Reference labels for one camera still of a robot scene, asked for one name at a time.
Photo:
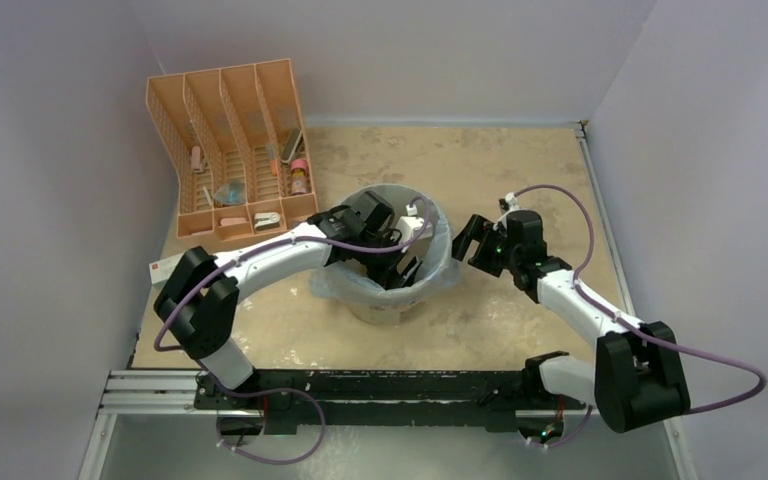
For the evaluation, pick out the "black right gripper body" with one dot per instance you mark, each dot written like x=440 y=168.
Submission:
x=511 y=253

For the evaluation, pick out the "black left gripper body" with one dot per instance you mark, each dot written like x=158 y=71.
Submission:
x=381 y=269

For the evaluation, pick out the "light blue plastic trash bag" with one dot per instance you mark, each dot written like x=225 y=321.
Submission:
x=437 y=266

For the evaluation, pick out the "beige plastic trash bin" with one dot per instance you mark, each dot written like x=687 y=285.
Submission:
x=375 y=305

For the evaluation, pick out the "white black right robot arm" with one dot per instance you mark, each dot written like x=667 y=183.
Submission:
x=637 y=378

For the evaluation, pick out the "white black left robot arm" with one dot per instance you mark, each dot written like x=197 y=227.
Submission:
x=197 y=304

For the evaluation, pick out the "pink labelled small bottle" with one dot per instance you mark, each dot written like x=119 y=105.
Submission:
x=299 y=177

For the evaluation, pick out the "white mini stapler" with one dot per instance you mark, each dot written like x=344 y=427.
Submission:
x=264 y=221

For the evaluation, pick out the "pink eraser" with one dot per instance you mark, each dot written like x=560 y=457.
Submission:
x=230 y=221

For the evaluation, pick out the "blue correction tape package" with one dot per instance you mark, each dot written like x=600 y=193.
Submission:
x=230 y=193

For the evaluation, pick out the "pink plastic desk organizer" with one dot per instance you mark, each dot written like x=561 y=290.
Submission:
x=240 y=122

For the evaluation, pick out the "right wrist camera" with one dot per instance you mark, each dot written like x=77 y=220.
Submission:
x=507 y=205

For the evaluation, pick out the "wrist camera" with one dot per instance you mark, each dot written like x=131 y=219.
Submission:
x=415 y=227
x=507 y=205

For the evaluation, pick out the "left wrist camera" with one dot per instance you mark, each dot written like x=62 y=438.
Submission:
x=415 y=227

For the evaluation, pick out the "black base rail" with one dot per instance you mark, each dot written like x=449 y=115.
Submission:
x=499 y=401

